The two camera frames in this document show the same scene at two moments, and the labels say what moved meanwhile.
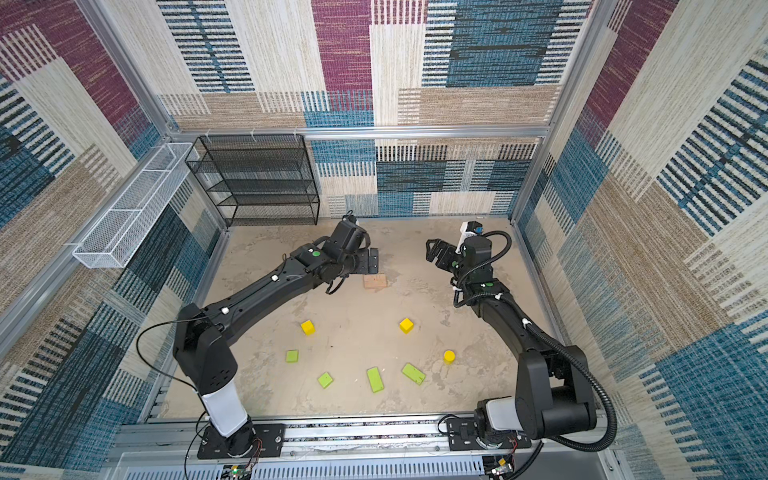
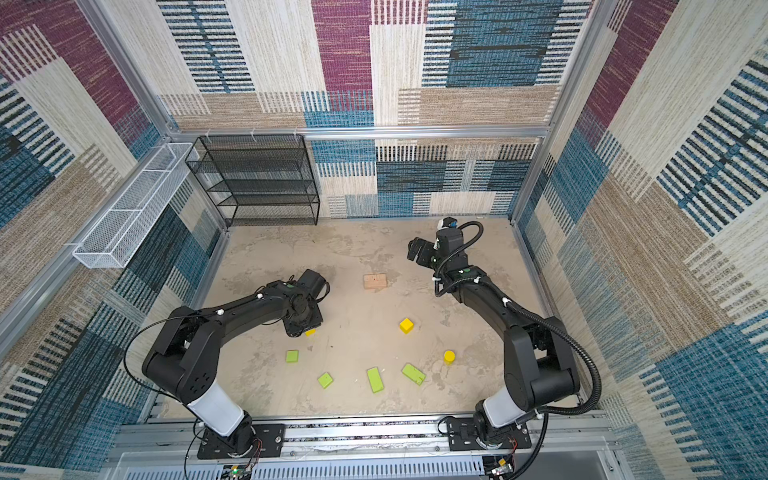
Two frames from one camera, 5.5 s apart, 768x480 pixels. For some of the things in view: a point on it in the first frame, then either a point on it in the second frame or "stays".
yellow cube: (406, 326) stays
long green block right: (411, 372) stays
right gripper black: (448, 252) -> (426, 247)
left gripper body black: (360, 264) -> (311, 319)
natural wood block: (374, 280) stays
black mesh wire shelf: (257, 180) stays
